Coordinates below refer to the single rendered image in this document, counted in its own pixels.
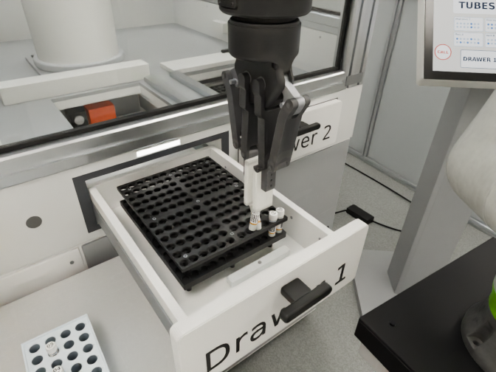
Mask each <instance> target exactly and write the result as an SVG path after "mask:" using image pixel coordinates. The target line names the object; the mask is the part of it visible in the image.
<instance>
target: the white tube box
mask: <svg viewBox="0 0 496 372"><path fill-rule="evenodd" d="M48 342H55V343H56V345H57V347H58V350H59V352H58V354H57V355H56V356H53V357H50V355H49V354H48V353H47V351H46V349H45V347H46V345H47V343H48ZM21 350H22V354H23V358H24V364H25V368H26V372H52V369H53V368H54V367H56V366H58V365H60V366H62V367H63V369H64V372H110V371H109V367H108V366H107V363H106V360H105V358H104V356H103V352H102V351H101V348H100V345H99V343H98V341H97V338H96V335H95V333H94V330H93V328H92V324H91V323H90V320H89V317H88V315H87V314H84V315H82V316H80V317H78V318H76V319H73V320H71V321H69V322H67V323H65V324H63V325H60V326H58V327H57V328H54V329H52V330H50V331H48V332H46V333H44V334H41V335H39V336H37V337H35V338H32V339H31V340H28V341H26V342H24V343H22V344H21Z"/></svg>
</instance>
